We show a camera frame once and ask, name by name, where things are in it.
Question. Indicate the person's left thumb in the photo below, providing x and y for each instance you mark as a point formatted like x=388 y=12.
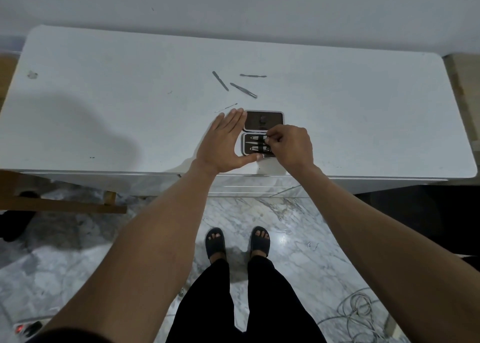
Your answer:
x=249 y=159

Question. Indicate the flat metal nail file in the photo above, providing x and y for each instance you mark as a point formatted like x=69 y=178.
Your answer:
x=220 y=80

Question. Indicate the double-ended metal cuticle pusher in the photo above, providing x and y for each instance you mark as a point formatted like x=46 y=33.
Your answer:
x=253 y=76

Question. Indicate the silver pointed manicure tool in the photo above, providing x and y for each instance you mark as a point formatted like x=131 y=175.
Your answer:
x=257 y=139

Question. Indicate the black right sandal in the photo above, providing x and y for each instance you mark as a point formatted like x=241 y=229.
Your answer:
x=260 y=241

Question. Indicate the person's left hand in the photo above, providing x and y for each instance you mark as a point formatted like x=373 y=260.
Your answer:
x=219 y=147

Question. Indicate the thin metal ear pick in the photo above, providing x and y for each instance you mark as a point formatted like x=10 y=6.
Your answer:
x=226 y=108

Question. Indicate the silver tweezers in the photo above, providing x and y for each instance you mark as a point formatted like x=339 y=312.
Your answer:
x=243 y=90

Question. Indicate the silver nail clipper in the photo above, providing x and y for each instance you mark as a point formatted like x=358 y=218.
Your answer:
x=259 y=149

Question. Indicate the white table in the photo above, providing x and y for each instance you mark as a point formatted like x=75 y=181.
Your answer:
x=112 y=102

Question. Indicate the person's left forearm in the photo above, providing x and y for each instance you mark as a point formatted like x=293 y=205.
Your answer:
x=150 y=249

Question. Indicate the person's right thumb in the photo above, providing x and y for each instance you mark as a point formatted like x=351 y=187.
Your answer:
x=270 y=146

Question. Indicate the person's left middle finger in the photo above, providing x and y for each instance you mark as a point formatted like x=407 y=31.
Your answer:
x=232 y=123

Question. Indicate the black manicure kit case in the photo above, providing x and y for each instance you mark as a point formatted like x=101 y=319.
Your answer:
x=262 y=120

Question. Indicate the black shirt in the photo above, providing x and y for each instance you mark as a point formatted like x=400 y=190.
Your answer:
x=71 y=337

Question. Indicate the wooden frame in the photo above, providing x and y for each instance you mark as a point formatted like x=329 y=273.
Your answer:
x=56 y=204

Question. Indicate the black left sandal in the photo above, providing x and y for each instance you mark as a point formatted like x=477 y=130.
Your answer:
x=215 y=243

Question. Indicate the person's right hand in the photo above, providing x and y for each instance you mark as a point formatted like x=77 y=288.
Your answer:
x=294 y=147

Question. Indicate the black trousers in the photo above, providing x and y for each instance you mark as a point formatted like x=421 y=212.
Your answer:
x=210 y=309

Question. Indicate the dark cabinet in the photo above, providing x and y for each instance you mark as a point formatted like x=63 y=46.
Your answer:
x=423 y=219

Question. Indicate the person's left little finger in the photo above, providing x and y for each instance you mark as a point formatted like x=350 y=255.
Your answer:
x=216 y=128

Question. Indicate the person's right forearm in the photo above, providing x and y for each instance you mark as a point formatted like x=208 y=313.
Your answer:
x=382 y=256

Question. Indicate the white power strip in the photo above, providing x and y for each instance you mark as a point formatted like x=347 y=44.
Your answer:
x=30 y=327

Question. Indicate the black bulky object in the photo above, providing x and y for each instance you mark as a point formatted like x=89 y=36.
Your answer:
x=15 y=219

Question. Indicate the black sandal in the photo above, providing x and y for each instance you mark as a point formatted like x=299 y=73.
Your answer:
x=260 y=241
x=215 y=243

